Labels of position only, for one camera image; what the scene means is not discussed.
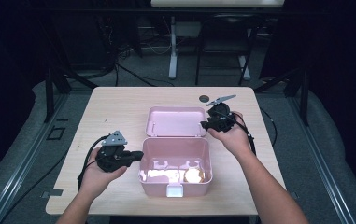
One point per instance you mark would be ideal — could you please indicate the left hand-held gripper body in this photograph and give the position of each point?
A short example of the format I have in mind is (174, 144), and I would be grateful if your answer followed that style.
(115, 138)

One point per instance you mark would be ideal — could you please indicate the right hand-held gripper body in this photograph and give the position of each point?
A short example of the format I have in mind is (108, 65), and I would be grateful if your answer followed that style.
(220, 116)

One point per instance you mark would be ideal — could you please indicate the small round orange snack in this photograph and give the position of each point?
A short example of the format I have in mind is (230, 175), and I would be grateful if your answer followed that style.
(193, 176)

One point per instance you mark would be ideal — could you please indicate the person's right hand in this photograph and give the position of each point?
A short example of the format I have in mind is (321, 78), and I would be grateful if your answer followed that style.
(238, 140)

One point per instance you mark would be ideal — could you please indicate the person's left hand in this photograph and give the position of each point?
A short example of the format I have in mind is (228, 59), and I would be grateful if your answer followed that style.
(93, 180)

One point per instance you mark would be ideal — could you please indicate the round table grommet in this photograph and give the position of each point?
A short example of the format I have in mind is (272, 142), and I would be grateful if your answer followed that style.
(202, 99)

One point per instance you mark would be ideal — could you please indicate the black chair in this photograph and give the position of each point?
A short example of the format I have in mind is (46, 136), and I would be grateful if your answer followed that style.
(225, 34)

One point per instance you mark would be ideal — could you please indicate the grey tape strip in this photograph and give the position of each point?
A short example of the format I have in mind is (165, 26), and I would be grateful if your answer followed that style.
(295, 195)
(52, 193)

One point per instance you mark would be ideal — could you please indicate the white desk with white legs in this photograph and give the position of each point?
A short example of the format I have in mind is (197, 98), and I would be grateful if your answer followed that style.
(173, 46)

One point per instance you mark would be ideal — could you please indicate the black metal frame stand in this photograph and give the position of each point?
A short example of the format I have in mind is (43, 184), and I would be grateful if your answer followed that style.
(49, 93)
(304, 99)

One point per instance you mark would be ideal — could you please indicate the metal floor rail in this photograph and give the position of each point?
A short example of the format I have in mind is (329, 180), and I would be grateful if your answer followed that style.
(319, 155)
(26, 155)

